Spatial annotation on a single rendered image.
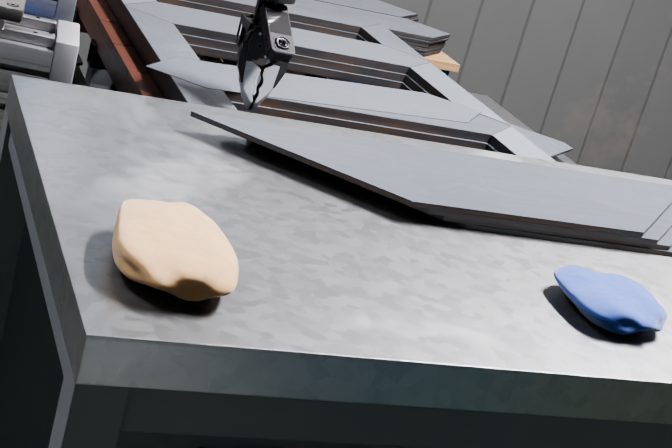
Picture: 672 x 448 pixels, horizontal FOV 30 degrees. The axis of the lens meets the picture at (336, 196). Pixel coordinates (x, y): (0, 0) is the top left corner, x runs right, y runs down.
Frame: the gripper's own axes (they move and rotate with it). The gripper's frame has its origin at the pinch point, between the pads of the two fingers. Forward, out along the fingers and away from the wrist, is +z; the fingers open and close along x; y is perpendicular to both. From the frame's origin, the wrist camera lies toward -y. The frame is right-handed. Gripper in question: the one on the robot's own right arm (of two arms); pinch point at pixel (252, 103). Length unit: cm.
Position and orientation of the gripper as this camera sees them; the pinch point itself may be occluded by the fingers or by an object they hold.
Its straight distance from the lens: 220.4
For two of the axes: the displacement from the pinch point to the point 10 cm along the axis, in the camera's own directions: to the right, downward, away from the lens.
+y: -3.1, -3.9, 8.7
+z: -2.6, 9.1, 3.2
